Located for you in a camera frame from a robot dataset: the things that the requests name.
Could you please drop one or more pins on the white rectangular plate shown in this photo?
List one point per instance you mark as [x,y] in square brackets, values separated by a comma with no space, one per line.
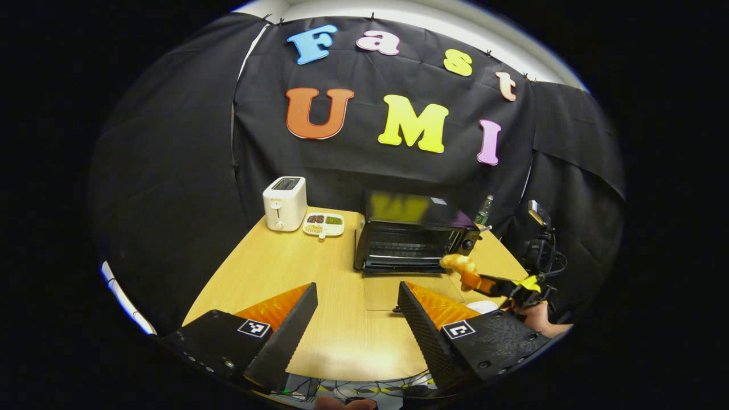
[484,307]

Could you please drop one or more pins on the black electric oven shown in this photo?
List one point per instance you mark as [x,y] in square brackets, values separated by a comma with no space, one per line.
[410,213]

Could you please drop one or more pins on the white divided dish with beans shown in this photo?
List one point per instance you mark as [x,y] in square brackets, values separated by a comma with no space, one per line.
[323,230]

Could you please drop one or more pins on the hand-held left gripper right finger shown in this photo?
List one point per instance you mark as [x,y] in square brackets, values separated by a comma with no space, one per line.
[433,341]

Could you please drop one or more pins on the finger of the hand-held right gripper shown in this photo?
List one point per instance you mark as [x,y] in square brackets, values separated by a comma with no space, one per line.
[501,286]

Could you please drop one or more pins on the clear plastic water bottle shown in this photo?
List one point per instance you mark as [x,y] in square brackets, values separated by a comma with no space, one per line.
[484,212]

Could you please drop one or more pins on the golden bread roll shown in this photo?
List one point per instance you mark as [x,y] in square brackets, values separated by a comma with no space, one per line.
[455,263]

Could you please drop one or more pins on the white toaster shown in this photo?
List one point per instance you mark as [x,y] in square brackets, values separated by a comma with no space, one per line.
[285,208]

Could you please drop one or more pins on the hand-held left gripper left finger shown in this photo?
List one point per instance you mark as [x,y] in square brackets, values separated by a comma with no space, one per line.
[282,339]

